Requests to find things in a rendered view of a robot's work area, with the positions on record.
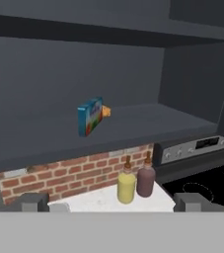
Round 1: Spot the dark grey open cabinet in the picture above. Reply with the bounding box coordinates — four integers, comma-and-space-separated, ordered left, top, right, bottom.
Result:
0, 0, 224, 176

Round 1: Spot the blue food box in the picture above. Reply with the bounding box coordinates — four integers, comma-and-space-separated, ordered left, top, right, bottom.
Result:
77, 96, 104, 138

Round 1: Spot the dark red sauce bottle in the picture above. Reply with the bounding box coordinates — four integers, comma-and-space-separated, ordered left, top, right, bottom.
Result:
136, 150, 157, 199

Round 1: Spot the yellow sauce bottle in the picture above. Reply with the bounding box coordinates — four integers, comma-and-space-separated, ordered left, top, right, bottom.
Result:
116, 155, 137, 206

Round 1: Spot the orange food piece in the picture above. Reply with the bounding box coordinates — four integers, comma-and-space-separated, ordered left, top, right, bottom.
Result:
101, 105, 112, 119

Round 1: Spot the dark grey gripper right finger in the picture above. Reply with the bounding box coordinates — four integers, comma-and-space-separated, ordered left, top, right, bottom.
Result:
173, 192, 224, 212

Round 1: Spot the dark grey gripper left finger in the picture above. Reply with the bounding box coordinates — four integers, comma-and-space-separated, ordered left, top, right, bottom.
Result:
0, 192, 50, 212

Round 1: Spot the black and silver stove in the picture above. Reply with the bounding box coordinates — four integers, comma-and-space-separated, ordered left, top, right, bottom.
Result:
152, 134, 224, 212

